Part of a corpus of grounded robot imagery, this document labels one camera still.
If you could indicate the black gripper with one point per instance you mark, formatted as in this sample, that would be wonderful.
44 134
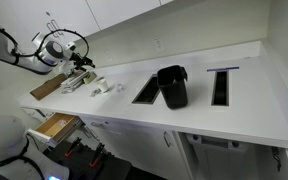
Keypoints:
81 61

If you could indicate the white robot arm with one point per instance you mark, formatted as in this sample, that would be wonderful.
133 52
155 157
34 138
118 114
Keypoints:
19 159

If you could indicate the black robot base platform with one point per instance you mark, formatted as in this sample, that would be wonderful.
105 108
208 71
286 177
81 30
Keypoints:
107 168

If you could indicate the open wooden drawer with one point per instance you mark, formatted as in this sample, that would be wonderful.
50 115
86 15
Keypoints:
56 129

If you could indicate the yellow sticky note pad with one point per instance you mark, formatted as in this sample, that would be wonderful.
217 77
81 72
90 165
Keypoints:
88 79

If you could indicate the stack of white papers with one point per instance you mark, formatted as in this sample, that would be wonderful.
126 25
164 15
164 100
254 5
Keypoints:
73 82

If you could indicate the brown cardboard box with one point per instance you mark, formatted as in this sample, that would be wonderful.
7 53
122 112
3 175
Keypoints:
48 87

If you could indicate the white paper cup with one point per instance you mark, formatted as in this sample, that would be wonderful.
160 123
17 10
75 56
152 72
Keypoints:
102 85

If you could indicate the small grey packet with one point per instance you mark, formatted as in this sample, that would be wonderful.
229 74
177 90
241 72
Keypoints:
95 92

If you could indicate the small clear plastic cup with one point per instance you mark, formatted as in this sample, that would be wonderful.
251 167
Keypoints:
119 87

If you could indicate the white closed drawer front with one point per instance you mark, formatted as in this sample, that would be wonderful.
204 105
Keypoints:
101 126

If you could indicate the left counter opening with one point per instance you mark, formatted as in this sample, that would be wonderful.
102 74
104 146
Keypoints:
148 93

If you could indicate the counter opening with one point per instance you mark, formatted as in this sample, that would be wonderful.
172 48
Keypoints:
221 89
148 93

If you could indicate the black trash bin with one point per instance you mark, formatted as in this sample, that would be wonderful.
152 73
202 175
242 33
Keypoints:
171 82

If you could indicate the right counter opening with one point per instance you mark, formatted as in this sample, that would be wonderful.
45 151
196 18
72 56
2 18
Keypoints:
221 89

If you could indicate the blue tape strip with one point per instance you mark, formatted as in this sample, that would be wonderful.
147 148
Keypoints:
223 69

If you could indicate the red handled black clamp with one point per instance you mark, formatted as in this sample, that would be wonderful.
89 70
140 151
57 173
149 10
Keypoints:
72 147

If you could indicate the white wall outlet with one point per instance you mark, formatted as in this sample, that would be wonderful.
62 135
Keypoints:
159 44

